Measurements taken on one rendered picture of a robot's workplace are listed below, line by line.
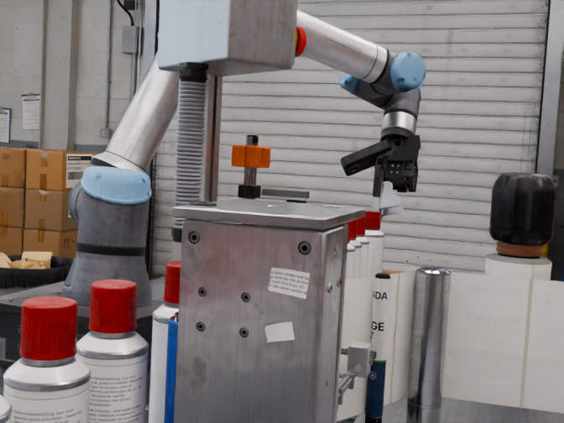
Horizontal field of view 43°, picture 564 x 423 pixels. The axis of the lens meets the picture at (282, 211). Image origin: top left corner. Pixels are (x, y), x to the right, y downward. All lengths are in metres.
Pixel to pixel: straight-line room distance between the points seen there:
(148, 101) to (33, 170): 3.38
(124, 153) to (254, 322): 0.92
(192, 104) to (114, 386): 0.41
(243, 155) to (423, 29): 4.46
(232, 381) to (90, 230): 0.76
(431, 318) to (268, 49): 0.35
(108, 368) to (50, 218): 4.18
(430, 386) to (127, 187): 0.63
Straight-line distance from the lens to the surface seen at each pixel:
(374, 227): 1.41
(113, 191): 1.22
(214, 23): 0.84
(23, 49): 6.99
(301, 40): 0.89
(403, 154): 1.53
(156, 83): 1.40
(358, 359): 0.68
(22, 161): 4.80
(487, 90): 5.27
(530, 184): 0.98
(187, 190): 0.84
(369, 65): 1.43
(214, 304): 0.49
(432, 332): 0.80
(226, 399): 0.51
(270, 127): 5.58
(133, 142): 1.38
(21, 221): 4.82
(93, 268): 1.22
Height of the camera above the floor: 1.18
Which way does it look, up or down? 4 degrees down
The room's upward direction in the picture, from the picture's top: 3 degrees clockwise
